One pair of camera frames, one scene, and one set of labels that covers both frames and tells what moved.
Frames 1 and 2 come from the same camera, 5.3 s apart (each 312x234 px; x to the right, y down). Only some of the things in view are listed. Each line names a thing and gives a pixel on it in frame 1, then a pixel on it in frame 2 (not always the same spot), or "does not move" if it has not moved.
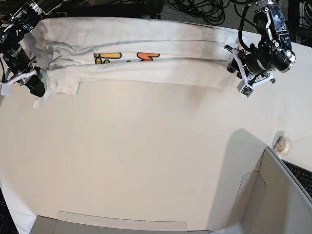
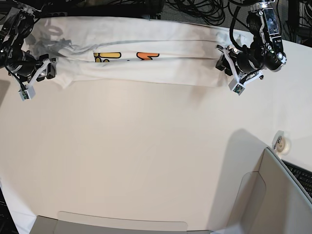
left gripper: x=36 y=87 -> x=26 y=66
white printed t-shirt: x=130 y=50 does not move
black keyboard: x=303 y=176 does not move
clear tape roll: x=282 y=143 does not move
